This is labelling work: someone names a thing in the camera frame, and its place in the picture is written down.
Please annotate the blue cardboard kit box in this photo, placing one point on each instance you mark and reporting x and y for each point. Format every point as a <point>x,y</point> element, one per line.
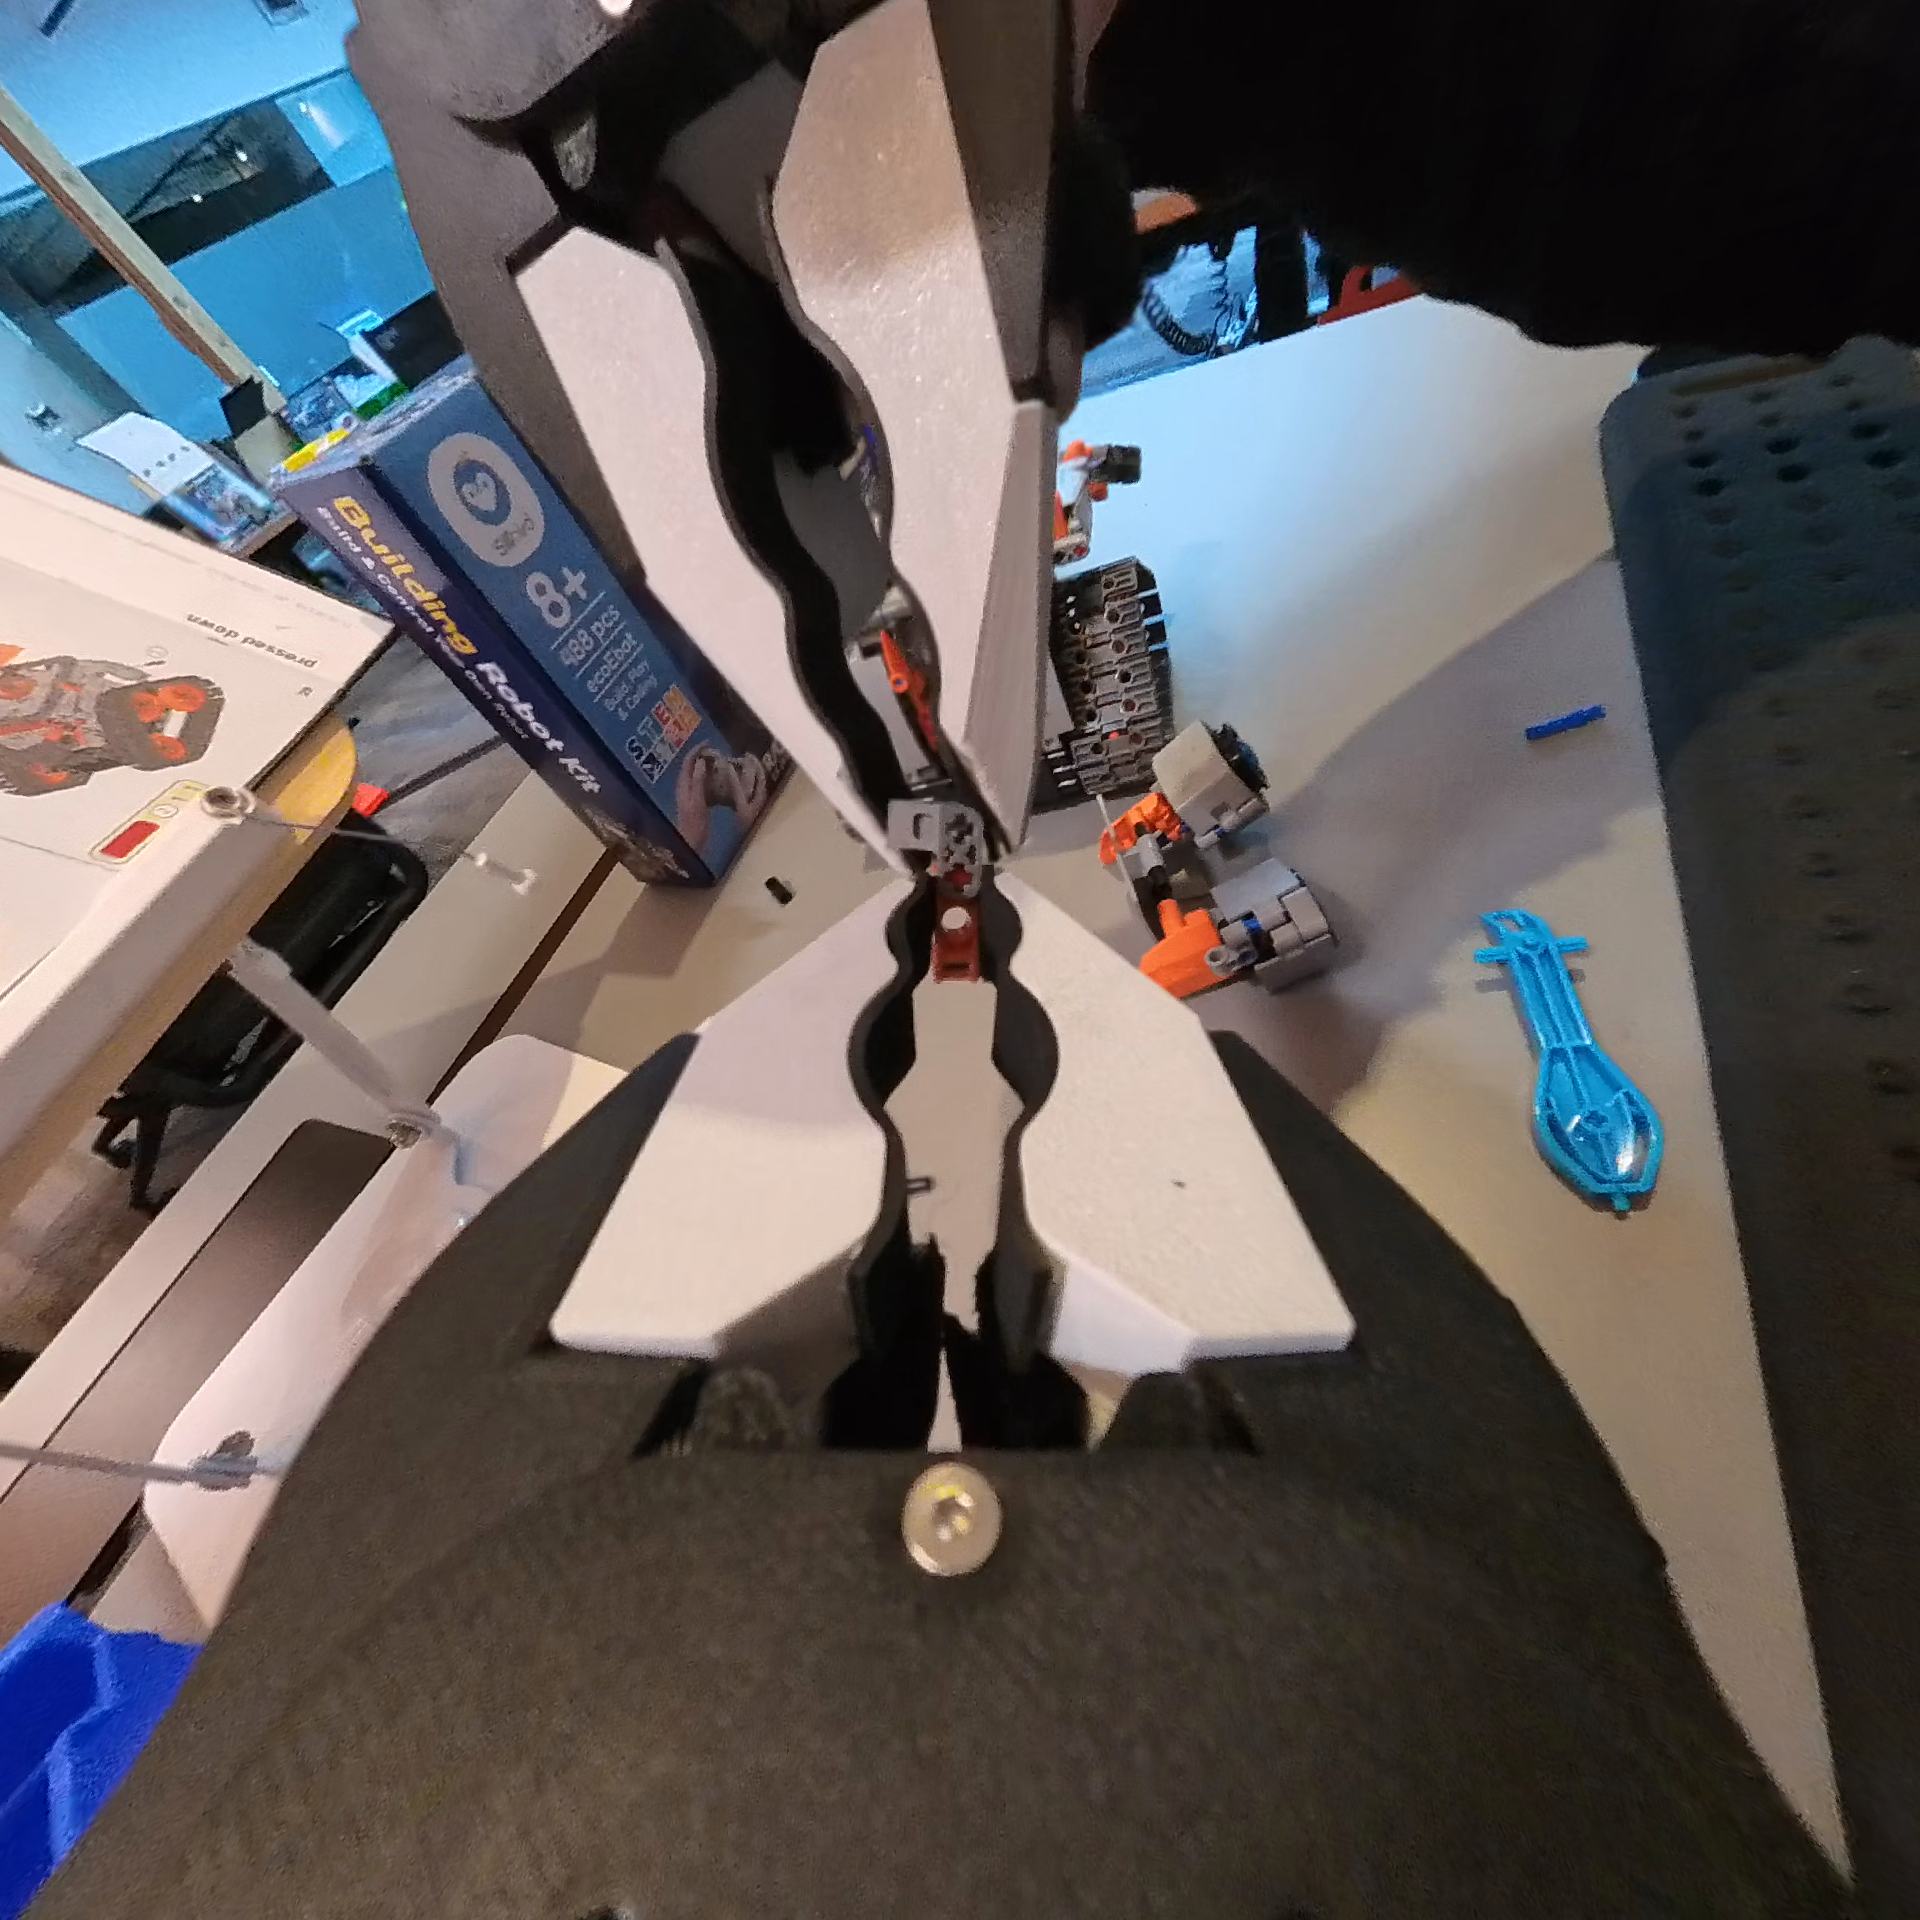
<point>571,644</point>

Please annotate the blue plastic bin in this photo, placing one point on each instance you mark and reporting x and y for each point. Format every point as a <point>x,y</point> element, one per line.
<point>60,1742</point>

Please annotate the small grey orange brick joint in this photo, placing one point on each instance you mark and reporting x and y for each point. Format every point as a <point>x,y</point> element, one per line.
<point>940,828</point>

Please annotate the small blue toy axle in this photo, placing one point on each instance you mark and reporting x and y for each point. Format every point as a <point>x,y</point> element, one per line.
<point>1567,722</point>

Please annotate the person's right forearm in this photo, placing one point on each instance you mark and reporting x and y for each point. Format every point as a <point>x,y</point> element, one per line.
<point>1500,152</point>

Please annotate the large orange grey brick assembly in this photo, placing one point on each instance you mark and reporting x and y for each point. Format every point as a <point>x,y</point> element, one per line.
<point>1246,931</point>

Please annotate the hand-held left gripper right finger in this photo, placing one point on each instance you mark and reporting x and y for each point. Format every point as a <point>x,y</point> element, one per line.
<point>1186,1199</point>

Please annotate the light blue brick separator tool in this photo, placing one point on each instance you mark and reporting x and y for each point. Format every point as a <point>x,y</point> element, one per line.
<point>1574,1078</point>

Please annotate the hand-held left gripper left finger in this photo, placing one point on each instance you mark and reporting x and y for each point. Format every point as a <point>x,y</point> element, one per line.
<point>719,1199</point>

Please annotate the black tracked toy robot base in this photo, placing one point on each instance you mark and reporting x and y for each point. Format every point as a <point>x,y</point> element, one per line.
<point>1111,673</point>

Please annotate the black perforated pad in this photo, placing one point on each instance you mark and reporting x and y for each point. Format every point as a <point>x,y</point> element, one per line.
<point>1770,598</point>

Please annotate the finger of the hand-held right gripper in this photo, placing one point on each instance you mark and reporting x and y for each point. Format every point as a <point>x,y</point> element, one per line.
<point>961,452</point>
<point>660,495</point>

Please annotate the white book stand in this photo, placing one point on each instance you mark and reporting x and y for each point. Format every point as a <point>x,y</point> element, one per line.
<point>510,1112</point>

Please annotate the toy instruction booklet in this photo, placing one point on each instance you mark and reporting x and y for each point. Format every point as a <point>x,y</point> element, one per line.
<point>91,708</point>

